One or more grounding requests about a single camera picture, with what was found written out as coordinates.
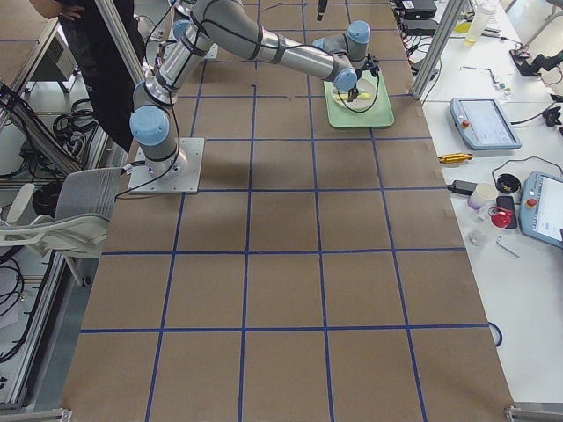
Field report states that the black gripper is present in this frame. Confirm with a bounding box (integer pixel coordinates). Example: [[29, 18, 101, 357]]
[[317, 0, 360, 100]]

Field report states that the white round plate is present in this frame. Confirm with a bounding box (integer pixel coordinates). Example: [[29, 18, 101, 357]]
[[330, 74, 379, 113]]

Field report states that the yellow plastic fork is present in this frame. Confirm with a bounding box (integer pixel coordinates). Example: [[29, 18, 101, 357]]
[[333, 91, 373, 102]]

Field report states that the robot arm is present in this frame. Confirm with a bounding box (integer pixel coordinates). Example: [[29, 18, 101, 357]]
[[129, 1, 372, 180]]

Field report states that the black device box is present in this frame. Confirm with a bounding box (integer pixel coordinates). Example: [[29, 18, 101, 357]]
[[393, 0, 438, 36]]

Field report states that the light green tray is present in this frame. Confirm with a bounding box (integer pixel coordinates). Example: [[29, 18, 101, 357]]
[[324, 70, 394, 128]]

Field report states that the translucent plastic bottle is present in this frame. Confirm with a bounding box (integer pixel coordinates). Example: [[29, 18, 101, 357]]
[[464, 0, 499, 46]]

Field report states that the gold metal cylinder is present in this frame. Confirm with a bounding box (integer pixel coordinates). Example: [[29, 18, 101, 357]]
[[438, 152, 473, 164]]

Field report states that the upper teach pendant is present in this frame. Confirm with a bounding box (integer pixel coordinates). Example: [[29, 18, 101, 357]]
[[450, 98, 522, 150]]

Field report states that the teach pendant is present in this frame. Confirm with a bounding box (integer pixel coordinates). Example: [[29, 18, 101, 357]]
[[450, 98, 522, 150], [519, 171, 562, 249]]

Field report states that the person in black clothes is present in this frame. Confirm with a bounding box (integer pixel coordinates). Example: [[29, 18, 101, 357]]
[[31, 0, 135, 151]]

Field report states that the black power adapter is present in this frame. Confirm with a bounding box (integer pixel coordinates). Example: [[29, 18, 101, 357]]
[[447, 179, 477, 196]]

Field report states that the white lavender cup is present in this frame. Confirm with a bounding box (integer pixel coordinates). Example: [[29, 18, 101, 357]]
[[467, 183, 498, 210]]

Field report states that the black round dish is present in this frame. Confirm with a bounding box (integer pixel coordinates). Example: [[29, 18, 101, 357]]
[[495, 173, 522, 194]]

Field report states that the black smartphone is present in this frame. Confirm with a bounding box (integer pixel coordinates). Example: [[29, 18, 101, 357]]
[[496, 195, 518, 229]]

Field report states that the red round object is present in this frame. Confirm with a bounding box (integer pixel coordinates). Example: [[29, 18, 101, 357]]
[[488, 207, 513, 229]]

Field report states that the silver allen key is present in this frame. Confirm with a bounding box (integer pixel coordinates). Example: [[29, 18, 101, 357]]
[[495, 236, 520, 258]]

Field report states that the lower teach pendant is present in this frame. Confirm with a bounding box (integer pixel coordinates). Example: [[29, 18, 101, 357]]
[[519, 171, 562, 249]]

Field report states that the grey office chair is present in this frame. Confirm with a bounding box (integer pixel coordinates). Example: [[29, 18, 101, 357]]
[[1, 167, 121, 286]]

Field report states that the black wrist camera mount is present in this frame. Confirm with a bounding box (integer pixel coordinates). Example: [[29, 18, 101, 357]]
[[363, 53, 380, 77]]

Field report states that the black camera cable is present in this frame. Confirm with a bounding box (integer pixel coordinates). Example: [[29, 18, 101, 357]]
[[338, 65, 382, 113]]

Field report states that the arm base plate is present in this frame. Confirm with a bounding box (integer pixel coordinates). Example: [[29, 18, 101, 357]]
[[204, 43, 219, 61], [128, 137, 205, 194]]

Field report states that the aluminium frame post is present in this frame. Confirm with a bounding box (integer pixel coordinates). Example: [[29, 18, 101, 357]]
[[412, 0, 464, 100]]

